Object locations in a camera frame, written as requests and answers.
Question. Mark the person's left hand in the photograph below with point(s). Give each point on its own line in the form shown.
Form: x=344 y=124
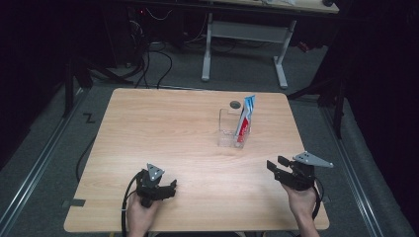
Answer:
x=140 y=217

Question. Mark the metal floor rail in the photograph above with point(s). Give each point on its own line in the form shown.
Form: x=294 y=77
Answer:
x=36 y=171
x=352 y=184

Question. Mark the person's right hand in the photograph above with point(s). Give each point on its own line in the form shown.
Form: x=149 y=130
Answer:
x=301 y=202

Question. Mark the wooden desk with white legs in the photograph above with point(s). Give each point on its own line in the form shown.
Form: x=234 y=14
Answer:
x=250 y=32

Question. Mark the white red blue toothpaste tube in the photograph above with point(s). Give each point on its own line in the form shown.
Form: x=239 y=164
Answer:
x=245 y=120

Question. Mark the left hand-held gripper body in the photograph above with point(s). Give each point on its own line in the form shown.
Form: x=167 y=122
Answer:
x=150 y=192

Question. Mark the grey tape piece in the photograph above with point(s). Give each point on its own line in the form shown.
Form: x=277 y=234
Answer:
x=326 y=199
x=76 y=202

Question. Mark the black metal stand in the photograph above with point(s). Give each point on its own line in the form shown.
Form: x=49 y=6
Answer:
x=69 y=85
x=337 y=108

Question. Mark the round grey table grommet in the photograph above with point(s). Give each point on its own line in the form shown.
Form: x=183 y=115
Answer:
x=234 y=105

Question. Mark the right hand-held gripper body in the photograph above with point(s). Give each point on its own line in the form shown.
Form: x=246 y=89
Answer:
x=301 y=177

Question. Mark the clear plastic container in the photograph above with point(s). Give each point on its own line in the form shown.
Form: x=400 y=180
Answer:
x=230 y=131

